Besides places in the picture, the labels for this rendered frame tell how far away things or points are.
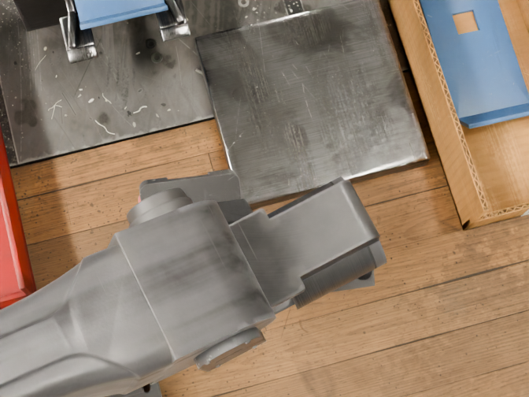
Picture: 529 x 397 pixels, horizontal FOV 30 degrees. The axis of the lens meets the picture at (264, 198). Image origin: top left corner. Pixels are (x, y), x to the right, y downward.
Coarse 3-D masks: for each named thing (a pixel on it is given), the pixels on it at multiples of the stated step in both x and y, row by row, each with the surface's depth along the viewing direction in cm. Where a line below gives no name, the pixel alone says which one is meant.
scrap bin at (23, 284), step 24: (0, 144) 83; (0, 168) 80; (0, 192) 79; (0, 216) 84; (0, 240) 83; (24, 240) 83; (0, 264) 83; (24, 264) 80; (0, 288) 82; (24, 288) 77
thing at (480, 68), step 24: (432, 0) 90; (456, 0) 90; (480, 0) 90; (432, 24) 90; (480, 24) 90; (504, 24) 90; (456, 48) 89; (480, 48) 89; (504, 48) 89; (456, 72) 88; (480, 72) 89; (504, 72) 89; (456, 96) 88; (480, 96) 88; (504, 96) 88; (528, 96) 88; (480, 120) 85; (504, 120) 85
